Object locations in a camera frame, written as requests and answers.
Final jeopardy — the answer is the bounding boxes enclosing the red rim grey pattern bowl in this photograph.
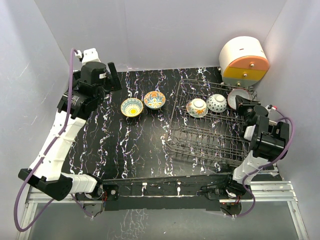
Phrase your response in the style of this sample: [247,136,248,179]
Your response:
[226,88,252,110]

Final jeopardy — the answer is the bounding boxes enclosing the blue wave pattern bowl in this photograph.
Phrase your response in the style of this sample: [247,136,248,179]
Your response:
[206,93,227,113]

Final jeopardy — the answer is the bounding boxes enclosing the orange flower leaf bowl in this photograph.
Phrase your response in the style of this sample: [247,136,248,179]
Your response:
[186,98,209,118]

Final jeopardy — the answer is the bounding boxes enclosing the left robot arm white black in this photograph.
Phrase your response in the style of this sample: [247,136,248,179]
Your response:
[18,61,122,201]

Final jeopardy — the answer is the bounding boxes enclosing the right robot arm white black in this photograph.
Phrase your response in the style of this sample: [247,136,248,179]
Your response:
[222,95,290,199]

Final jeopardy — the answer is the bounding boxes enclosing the yellow sun pattern bowl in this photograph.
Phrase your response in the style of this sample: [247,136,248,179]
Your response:
[120,98,144,118]

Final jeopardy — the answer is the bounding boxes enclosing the white round drawer cabinet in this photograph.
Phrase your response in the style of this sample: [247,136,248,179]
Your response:
[218,36,270,88]

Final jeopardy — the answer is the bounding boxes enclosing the orange blue floral bowl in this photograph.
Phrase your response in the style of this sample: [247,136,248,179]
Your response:
[143,91,166,110]

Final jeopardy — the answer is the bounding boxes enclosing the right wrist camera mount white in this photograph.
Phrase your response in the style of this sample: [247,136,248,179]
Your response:
[265,104,277,114]

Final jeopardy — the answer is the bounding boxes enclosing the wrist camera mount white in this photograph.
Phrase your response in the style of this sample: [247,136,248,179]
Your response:
[265,104,277,114]
[75,48,101,66]

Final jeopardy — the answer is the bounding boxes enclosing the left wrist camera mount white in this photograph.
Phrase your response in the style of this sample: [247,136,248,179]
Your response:
[75,48,101,66]

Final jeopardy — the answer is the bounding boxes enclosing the grey wire dish rack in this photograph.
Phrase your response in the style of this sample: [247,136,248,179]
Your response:
[165,79,249,167]

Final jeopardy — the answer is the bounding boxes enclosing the aluminium frame rail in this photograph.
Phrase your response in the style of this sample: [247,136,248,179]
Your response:
[20,181,309,240]

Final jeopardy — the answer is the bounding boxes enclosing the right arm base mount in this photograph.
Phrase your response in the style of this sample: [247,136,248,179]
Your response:
[197,182,253,216]

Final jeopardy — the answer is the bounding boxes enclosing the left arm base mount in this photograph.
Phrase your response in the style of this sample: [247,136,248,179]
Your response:
[71,179,120,218]

